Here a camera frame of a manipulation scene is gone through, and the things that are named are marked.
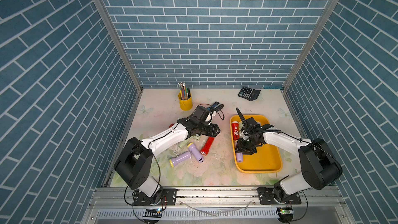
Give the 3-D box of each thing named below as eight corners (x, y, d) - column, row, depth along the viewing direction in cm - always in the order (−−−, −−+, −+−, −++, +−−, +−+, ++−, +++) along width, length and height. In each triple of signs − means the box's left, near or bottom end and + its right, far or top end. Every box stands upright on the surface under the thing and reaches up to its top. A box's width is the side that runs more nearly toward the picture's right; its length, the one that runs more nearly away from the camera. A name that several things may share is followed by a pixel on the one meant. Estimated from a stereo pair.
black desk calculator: (237, 96, 118) (238, 93, 116) (243, 86, 125) (244, 84, 123) (254, 103, 114) (255, 100, 112) (260, 92, 121) (261, 90, 119)
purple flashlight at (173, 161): (171, 168, 84) (170, 165, 81) (169, 162, 86) (168, 159, 83) (192, 157, 88) (191, 155, 85) (189, 152, 90) (189, 149, 87)
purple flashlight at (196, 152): (199, 164, 85) (199, 162, 83) (187, 147, 92) (187, 144, 89) (204, 160, 87) (204, 158, 84) (192, 143, 93) (192, 141, 90)
